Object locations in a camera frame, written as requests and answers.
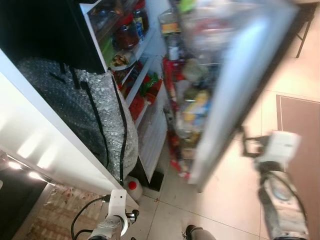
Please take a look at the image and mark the white counter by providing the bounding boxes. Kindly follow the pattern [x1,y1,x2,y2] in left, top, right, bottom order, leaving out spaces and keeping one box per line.
[0,49,139,209]

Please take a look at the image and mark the dark jar with red lid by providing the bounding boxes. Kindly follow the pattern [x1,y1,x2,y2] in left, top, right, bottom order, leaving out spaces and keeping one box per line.
[132,0,150,34]

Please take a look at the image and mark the red snack packet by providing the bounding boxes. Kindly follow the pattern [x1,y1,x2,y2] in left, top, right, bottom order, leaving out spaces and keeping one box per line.
[139,72,164,104]

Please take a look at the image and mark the jar of red preserve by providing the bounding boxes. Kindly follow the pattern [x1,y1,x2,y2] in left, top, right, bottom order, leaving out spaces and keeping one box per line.
[115,13,140,50]

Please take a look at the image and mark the black and white fridge cabinet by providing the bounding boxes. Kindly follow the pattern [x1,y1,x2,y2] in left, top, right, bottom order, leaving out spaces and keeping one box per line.
[0,0,173,193]

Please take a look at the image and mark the white fridge door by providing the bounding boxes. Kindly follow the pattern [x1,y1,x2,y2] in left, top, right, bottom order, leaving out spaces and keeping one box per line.
[189,0,302,194]

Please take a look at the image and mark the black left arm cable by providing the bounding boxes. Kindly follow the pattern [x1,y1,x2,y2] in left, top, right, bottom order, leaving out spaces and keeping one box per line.
[70,196,110,240]

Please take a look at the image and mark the bubble wrap bundle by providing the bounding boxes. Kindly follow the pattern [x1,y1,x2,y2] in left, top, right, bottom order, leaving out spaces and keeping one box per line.
[17,57,140,184]

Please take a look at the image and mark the patterned beige rug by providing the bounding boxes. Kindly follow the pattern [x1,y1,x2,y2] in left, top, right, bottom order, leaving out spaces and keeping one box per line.
[24,184,107,240]

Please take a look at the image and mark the black folding chair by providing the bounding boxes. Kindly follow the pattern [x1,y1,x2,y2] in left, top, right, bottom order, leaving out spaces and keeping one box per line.
[295,4,320,59]

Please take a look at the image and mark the white bottle with red cap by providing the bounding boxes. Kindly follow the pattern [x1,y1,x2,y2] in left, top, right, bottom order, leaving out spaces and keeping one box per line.
[123,175,144,201]

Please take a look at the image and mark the bowl of food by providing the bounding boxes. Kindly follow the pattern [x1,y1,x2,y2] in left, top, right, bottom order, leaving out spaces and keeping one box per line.
[109,52,136,71]

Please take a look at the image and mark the dark bordered floor mat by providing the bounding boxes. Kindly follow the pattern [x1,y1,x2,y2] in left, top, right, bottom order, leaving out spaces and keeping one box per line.
[276,94,320,240]

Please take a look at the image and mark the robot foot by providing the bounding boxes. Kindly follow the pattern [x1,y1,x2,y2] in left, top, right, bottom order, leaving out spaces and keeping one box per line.
[184,224,217,240]

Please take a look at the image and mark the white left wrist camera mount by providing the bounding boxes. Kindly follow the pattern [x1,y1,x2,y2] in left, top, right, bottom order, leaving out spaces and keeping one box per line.
[107,189,129,237]

